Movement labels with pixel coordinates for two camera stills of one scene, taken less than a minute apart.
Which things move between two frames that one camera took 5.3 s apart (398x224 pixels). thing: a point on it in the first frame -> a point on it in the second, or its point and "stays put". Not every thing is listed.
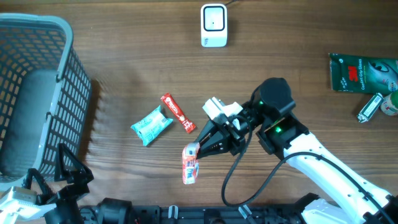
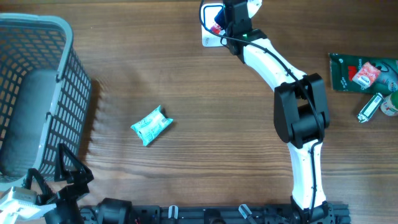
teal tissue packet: [152, 126] stays put
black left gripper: [83, 173] stays put
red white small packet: [190, 165] -> [367, 75]
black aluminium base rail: [193, 214] stays put
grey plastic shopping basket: [45, 95] stays put
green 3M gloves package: [365, 75] stays put
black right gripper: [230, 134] -> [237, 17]
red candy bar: [188, 125] -> [216, 28]
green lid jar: [389, 104] stays put
